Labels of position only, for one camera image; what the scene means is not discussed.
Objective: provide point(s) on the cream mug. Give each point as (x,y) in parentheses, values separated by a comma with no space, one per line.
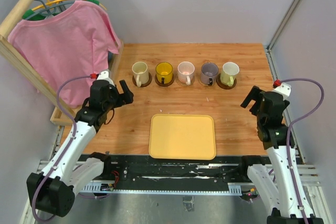
(140,73)

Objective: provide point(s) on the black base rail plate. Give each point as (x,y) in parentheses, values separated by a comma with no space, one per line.
(142,172)

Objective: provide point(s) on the yellow plastic tray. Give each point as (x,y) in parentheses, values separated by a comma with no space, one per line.
(182,136)

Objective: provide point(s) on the yellow mug black rim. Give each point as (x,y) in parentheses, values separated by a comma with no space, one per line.
(165,70)

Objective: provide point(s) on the grey clothes hanger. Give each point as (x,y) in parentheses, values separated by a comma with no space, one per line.
(48,9)

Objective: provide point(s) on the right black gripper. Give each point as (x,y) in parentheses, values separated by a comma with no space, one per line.
(253,94)

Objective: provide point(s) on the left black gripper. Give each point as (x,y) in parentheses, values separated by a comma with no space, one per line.
(124,98)

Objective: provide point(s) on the woven rattan coaster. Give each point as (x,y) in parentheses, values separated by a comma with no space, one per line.
(205,84)
(185,81)

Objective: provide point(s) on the dark brown coaster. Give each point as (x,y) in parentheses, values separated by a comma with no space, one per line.
(142,85)
(223,86)

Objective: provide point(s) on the pink white mug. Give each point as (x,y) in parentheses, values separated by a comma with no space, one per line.
(186,68)

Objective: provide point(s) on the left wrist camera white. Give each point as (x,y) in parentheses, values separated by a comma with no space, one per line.
(104,75)

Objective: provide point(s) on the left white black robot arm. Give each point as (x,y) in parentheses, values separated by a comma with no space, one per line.
(54,189)

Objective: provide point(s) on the pink t-shirt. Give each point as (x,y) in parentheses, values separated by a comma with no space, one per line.
(68,46)

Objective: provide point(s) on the wooden clothes rack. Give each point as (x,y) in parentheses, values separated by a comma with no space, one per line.
(23,66)

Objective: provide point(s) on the purple mug black rim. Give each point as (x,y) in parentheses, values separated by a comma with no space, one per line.
(209,72)

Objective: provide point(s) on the pale green mug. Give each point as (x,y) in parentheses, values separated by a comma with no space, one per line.
(230,70)

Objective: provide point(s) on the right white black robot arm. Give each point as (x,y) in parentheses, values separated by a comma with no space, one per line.
(283,196)

